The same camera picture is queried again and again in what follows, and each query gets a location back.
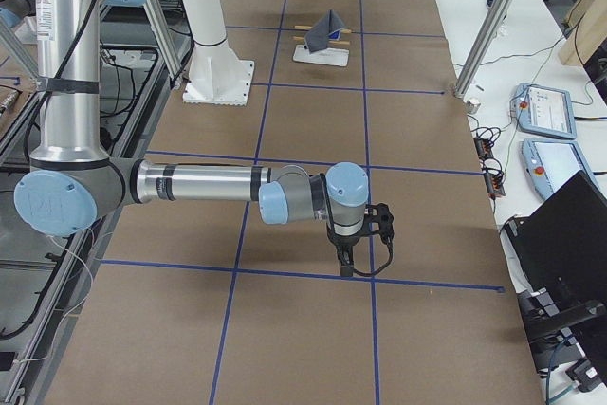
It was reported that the lower blue teach pendant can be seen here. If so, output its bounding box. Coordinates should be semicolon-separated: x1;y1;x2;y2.
522;138;597;200

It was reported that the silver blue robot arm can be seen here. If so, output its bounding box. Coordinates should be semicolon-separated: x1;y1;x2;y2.
14;0;373;277

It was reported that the upper blue teach pendant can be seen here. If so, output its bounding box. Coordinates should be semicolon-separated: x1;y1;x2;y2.
511;83;577;139

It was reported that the blue teach pendant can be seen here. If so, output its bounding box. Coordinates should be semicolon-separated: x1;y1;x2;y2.
511;83;577;139
522;138;597;200

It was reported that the small metal cylinder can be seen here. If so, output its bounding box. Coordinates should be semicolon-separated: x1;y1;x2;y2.
466;98;481;115

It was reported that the wooden white towel rack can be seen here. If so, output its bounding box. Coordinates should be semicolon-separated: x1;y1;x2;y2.
292;28;352;67

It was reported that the white pedestal column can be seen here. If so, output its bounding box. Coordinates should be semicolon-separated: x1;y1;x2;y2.
182;0;254;106

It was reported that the black laptop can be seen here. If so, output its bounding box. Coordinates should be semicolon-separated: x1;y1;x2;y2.
504;171;606;310

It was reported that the aluminium frame post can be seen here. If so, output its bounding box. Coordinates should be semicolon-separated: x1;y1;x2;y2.
453;0;512;99

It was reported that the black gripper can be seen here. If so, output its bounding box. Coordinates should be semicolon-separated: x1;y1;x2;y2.
326;225;368;276

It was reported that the black camera cable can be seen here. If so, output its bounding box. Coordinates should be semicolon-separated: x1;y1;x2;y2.
350;233;395;278

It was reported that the grey blue towel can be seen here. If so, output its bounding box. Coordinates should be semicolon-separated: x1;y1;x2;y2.
303;9;346;53

